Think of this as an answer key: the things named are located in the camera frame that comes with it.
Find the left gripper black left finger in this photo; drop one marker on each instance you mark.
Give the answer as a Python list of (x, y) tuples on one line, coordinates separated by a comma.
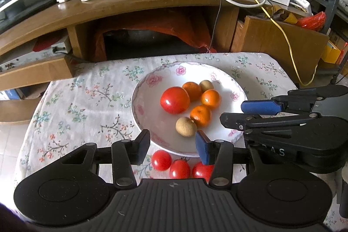
[(126, 153)]

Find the large red apple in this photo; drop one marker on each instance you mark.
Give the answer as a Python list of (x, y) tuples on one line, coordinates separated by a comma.
[(175, 100)]

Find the red cherry tomato back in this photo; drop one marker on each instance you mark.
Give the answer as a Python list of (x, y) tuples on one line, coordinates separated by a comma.
[(161, 160)]

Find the blue white box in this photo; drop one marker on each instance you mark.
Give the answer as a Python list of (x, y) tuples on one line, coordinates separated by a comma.
[(14, 94)]

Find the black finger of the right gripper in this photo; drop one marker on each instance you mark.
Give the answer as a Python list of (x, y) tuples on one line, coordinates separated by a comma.
[(243, 122)]

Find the grey set-top box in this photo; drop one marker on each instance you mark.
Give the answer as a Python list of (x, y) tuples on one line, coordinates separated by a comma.
[(34, 50)]

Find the white floral ceramic bowl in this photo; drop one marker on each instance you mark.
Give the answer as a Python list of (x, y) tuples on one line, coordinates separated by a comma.
[(148, 113)]

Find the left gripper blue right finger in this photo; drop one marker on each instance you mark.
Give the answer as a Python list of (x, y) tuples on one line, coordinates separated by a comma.
[(218, 153)]

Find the red cherry tomato large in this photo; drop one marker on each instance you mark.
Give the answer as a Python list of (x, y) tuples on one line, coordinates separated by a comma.
[(201, 171)]

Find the red cloth under stand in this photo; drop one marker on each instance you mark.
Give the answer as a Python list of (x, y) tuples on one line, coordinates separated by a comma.
[(184, 23)]

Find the wooden tv stand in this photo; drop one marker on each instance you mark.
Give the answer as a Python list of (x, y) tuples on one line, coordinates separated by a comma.
[(298, 50)]

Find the brown longan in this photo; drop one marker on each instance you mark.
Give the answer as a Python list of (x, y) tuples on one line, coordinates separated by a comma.
[(185, 127), (206, 85)]

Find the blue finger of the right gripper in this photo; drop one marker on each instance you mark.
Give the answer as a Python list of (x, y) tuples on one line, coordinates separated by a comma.
[(261, 107)]

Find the red plastic bag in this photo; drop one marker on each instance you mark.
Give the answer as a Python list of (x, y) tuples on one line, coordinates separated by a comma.
[(314, 23)]

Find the orange tangerine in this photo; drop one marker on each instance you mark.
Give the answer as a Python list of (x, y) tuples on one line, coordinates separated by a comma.
[(201, 115), (194, 90), (211, 98)]

